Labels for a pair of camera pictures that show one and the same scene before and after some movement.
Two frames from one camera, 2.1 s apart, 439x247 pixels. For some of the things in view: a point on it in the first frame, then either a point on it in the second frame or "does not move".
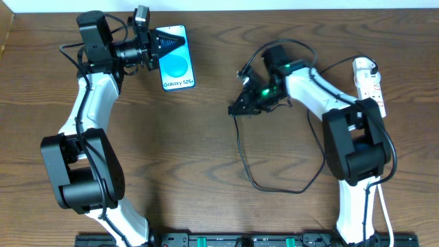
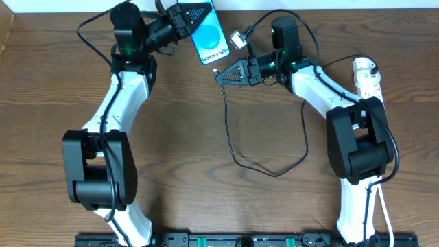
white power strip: x=367 y=80 does not move
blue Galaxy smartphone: x=176 y=67 to x=209 y=36
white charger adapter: x=362 y=67 does not move
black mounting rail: x=247 y=240 does not move
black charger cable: x=313 y=129 to x=234 y=153
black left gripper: x=151 y=50 to x=176 y=22
